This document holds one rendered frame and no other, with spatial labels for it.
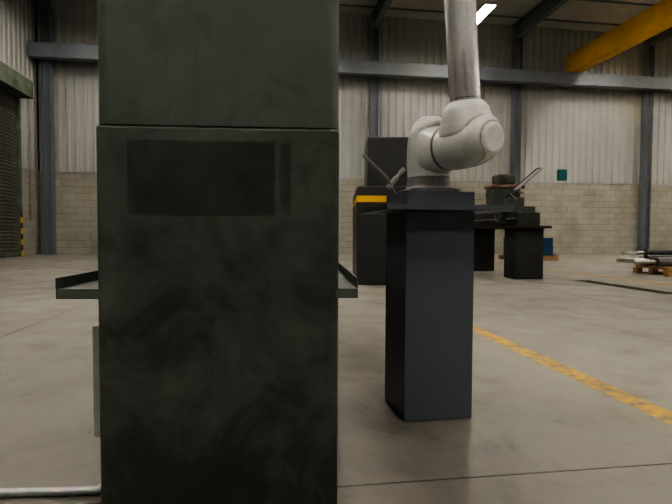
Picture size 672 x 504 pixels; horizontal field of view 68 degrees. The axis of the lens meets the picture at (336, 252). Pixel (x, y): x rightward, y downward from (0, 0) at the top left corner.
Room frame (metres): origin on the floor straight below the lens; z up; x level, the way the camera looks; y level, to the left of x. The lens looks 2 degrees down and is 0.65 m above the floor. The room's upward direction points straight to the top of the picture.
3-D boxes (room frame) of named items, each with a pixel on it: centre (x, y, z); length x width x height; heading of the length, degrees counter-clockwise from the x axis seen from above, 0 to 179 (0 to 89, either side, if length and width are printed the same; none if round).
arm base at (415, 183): (1.85, -0.34, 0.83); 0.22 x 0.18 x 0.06; 10
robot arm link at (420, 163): (1.82, -0.35, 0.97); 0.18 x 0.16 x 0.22; 29
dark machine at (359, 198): (7.14, -0.87, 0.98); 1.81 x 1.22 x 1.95; 0
